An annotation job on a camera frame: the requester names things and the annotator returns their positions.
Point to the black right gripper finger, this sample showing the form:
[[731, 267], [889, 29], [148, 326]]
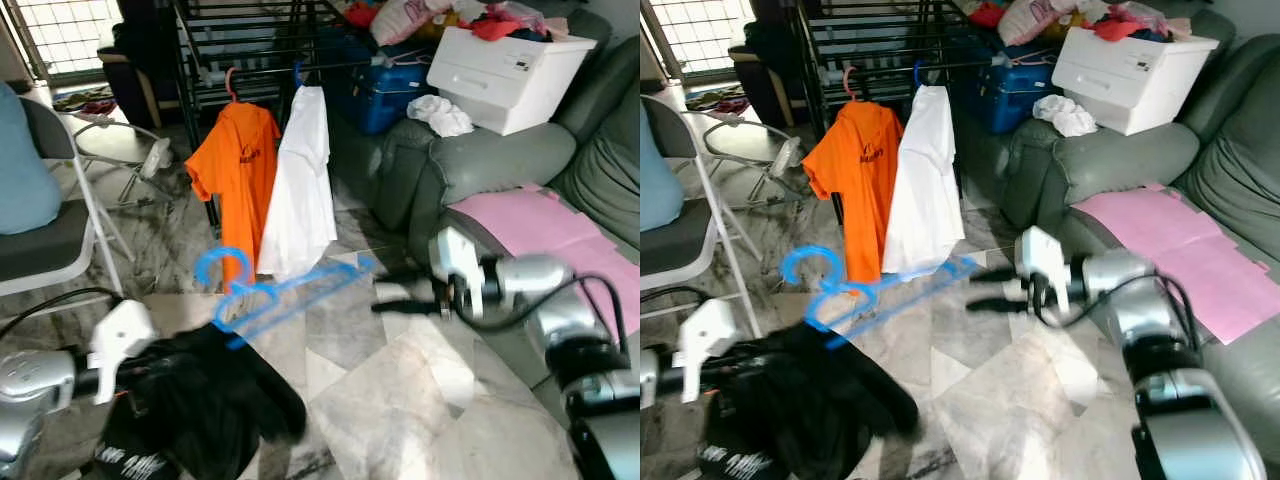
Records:
[[995, 274], [410, 306], [995, 305], [410, 275]]

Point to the blue plastic hanger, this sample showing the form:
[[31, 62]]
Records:
[[830, 300], [919, 73], [240, 300], [299, 75]]

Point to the black garment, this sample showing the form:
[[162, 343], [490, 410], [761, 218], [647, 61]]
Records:
[[200, 400], [810, 400]]

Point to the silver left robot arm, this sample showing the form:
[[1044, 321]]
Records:
[[30, 390], [660, 380]]

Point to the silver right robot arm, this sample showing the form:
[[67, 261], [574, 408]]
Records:
[[1160, 330], [560, 310]]

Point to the pink plastic hanger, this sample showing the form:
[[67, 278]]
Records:
[[232, 88], [850, 88]]

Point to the white shirt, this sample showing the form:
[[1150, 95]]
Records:
[[300, 190], [925, 190]]

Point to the pink mat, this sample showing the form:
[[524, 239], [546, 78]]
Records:
[[540, 230], [1170, 230]]

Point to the green leather sofa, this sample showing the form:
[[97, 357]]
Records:
[[480, 165], [1110, 165]]

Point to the crumpled white cloth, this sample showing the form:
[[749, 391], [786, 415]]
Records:
[[440, 115], [1065, 115]]

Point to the orange shirt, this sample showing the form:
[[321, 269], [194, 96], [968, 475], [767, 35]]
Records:
[[240, 170], [855, 170]]

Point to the blue suitcase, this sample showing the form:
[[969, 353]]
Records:
[[385, 95], [1010, 95]]

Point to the white plastic storage box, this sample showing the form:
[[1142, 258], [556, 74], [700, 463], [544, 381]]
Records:
[[1135, 85], [510, 85]]

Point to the white grey folding chair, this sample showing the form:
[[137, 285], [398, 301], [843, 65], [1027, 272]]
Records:
[[665, 250], [40, 250]]

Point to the blue cushion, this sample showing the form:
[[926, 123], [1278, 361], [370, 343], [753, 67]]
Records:
[[658, 170], [25, 170]]

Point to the white pink rabbit pillow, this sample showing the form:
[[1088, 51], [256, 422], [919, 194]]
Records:
[[1040, 20], [410, 20]]

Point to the black metal drying rack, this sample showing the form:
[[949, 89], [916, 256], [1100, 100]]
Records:
[[880, 45], [260, 45]]

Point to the red clothes pile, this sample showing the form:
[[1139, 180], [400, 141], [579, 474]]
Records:
[[500, 27], [1125, 27]]

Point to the dark purple armchair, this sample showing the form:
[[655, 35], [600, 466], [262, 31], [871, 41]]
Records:
[[140, 70], [770, 70]]

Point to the colourful floor cloth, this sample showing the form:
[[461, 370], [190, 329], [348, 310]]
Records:
[[715, 98], [85, 100]]

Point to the window grille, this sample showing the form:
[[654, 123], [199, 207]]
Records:
[[700, 35], [65, 35]]

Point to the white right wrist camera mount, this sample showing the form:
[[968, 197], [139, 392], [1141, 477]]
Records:
[[455, 260], [1040, 258]]

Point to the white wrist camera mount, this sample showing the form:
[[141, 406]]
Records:
[[705, 340], [120, 340], [455, 260], [1040, 258]]

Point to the folded white metal frame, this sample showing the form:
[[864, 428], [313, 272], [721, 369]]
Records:
[[155, 158], [785, 155]]

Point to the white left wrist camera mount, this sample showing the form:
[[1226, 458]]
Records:
[[120, 340], [705, 340]]

